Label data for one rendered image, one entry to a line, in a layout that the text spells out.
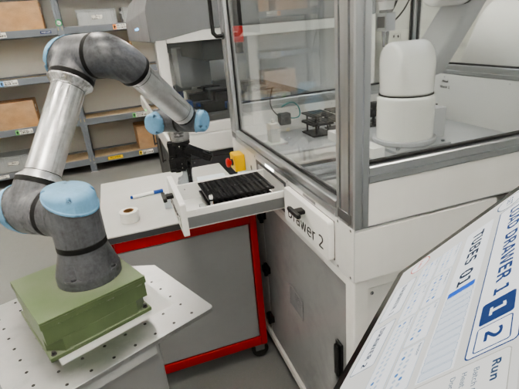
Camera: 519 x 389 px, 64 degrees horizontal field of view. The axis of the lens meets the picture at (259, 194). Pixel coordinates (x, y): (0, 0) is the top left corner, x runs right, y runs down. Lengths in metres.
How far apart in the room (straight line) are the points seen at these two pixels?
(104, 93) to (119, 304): 4.55
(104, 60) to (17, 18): 3.90
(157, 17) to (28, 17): 3.03
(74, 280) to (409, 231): 0.80
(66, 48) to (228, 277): 1.00
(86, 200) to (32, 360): 0.37
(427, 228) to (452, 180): 0.13
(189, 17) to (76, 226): 1.35
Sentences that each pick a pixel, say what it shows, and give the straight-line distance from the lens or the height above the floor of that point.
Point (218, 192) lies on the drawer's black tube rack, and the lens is 1.38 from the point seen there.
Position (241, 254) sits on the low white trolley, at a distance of 1.67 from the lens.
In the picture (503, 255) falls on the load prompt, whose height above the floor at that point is 1.15.
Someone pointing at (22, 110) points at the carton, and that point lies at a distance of 5.10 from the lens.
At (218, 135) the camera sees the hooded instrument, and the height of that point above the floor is 0.88.
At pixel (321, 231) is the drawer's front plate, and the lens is 1.09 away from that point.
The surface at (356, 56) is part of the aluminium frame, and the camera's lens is 0.87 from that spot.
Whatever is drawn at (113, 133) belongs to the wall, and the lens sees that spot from 5.55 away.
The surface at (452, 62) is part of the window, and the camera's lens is 1.04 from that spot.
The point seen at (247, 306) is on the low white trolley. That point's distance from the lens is 1.81.
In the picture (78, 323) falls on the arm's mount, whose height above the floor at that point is 0.82.
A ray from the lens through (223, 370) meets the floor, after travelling 2.00.
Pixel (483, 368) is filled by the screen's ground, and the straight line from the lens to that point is 0.36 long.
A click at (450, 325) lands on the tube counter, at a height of 1.11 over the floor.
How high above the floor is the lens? 1.40
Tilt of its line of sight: 22 degrees down
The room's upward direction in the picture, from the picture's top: 5 degrees counter-clockwise
